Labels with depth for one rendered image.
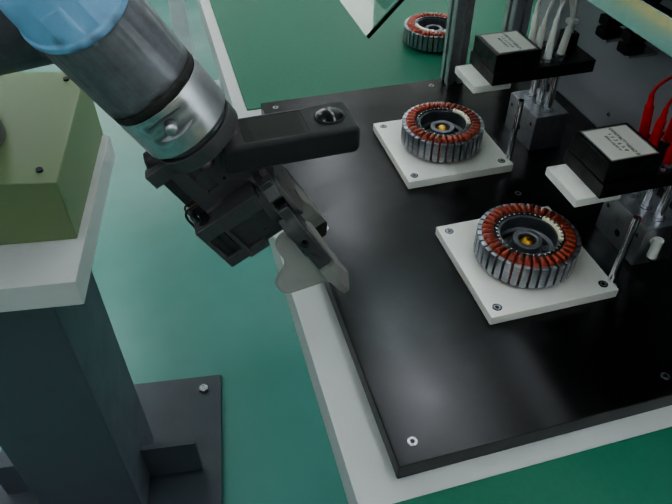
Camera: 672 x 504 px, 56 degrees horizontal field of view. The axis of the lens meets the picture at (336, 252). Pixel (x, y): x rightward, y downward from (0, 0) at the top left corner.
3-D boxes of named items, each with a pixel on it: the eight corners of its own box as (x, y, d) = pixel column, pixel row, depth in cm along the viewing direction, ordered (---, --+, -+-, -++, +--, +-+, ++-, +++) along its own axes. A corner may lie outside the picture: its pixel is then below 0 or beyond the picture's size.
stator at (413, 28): (426, 24, 126) (427, 5, 123) (473, 40, 120) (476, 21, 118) (390, 42, 120) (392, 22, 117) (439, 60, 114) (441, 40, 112)
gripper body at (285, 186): (225, 220, 62) (139, 138, 53) (297, 172, 60) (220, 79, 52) (237, 274, 56) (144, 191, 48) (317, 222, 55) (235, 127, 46)
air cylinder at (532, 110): (528, 151, 89) (536, 117, 85) (503, 124, 94) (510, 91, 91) (560, 146, 90) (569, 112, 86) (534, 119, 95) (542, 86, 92)
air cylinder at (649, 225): (630, 266, 72) (647, 229, 68) (594, 225, 77) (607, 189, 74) (668, 258, 73) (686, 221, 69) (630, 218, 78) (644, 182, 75)
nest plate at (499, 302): (489, 325, 66) (491, 317, 65) (434, 234, 76) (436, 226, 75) (616, 297, 69) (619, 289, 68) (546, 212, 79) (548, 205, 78)
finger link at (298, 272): (306, 314, 62) (249, 245, 58) (357, 283, 61) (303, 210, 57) (308, 331, 59) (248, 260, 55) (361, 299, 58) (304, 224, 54)
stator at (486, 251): (500, 300, 66) (506, 275, 64) (457, 233, 74) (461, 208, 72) (593, 280, 69) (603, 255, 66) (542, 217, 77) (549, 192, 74)
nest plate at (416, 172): (408, 189, 83) (408, 181, 82) (372, 130, 93) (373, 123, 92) (512, 171, 86) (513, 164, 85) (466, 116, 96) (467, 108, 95)
